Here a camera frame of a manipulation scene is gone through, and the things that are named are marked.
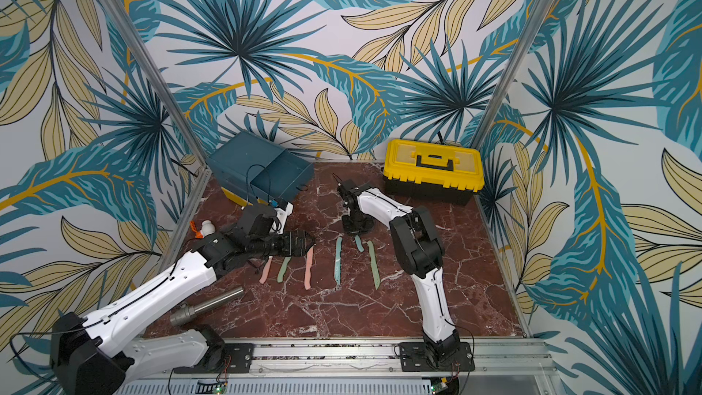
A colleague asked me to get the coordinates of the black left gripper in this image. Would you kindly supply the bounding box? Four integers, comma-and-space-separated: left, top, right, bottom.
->
249, 227, 317, 260

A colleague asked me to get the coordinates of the light teal fruit knife short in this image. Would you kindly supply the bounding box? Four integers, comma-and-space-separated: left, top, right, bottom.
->
354, 235, 365, 252

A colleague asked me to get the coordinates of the green fruit knife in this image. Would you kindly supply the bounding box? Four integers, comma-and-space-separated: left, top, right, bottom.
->
367, 241, 380, 290
276, 257, 292, 283

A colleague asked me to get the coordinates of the light teal fruit knife long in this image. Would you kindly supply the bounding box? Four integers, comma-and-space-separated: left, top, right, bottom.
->
334, 236, 343, 285

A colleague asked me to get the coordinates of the teal drawer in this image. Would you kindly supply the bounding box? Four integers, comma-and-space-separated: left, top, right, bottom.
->
250, 150, 314, 203

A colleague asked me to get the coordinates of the yellow drawer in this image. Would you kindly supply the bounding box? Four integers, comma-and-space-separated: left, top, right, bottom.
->
221, 187, 252, 208

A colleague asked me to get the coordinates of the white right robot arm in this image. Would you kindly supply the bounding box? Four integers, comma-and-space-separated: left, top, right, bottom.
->
337, 179, 475, 372

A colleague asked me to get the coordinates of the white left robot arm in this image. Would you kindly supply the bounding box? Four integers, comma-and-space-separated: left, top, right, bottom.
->
49, 204, 314, 394

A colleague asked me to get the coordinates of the pink fruit knife middle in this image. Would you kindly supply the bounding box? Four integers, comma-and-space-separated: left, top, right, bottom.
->
303, 247, 314, 290

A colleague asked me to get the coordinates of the pink fruit knife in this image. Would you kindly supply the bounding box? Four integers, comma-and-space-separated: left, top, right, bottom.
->
259, 256, 272, 285
303, 247, 314, 290

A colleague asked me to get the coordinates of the pink fruit knife left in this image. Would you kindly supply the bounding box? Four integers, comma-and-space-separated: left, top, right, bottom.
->
259, 256, 272, 285

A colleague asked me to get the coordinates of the teal drawer cabinet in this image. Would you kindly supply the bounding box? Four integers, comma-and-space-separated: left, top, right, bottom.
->
208, 132, 284, 202

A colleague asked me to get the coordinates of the white orange small valve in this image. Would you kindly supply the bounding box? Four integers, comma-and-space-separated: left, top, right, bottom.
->
190, 221, 217, 240

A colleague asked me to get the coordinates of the yellow black toolbox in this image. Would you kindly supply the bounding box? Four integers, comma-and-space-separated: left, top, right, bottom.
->
383, 139, 486, 206

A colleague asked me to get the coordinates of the silver metal cylinder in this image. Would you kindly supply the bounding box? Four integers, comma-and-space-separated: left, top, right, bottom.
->
169, 286, 245, 327

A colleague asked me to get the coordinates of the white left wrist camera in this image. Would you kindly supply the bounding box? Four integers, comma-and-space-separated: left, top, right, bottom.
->
272, 203, 294, 234

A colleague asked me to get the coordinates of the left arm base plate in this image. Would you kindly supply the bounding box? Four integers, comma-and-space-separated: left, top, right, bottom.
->
175, 343, 254, 374

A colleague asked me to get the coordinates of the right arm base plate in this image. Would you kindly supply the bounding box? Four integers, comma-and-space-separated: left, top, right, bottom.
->
394, 342, 475, 373

